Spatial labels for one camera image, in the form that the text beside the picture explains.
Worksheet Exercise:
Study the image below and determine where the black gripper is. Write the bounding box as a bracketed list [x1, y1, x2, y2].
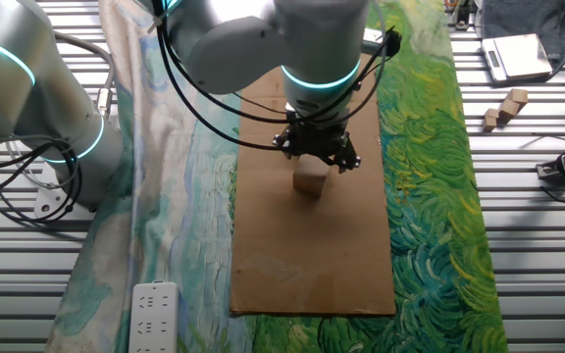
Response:
[271, 120, 362, 174]

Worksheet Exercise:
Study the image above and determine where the tall pale wooden block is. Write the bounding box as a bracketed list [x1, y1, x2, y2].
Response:
[291, 154, 333, 199]

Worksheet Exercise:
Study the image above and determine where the brown cardboard sheet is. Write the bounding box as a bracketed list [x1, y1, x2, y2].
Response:
[229, 61, 397, 316]

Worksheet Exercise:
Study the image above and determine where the green white painted cloth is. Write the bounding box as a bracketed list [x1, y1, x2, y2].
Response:
[46, 0, 509, 353]

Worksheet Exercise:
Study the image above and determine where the silver kitchen scale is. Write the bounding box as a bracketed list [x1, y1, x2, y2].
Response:
[481, 32, 554, 83]

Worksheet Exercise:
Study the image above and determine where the white power strip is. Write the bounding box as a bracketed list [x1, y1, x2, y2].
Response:
[128, 279, 180, 353]

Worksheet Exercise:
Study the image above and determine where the grey towel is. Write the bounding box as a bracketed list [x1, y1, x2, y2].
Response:
[473, 0, 565, 82]

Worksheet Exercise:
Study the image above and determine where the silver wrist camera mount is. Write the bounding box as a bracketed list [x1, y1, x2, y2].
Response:
[361, 27, 386, 56]

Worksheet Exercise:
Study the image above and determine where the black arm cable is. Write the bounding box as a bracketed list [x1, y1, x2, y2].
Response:
[150, 0, 403, 152]

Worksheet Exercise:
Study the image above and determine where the small device with wires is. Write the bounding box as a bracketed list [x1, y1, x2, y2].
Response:
[441, 0, 478, 30]

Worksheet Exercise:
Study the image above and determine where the grey cable with metal connector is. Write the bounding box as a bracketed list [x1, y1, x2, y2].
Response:
[54, 31, 117, 122]

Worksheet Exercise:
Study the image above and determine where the black base cable bundle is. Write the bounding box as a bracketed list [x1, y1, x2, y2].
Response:
[0, 139, 83, 227]

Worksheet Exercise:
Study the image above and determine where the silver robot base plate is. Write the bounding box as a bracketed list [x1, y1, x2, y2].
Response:
[33, 183, 98, 222]

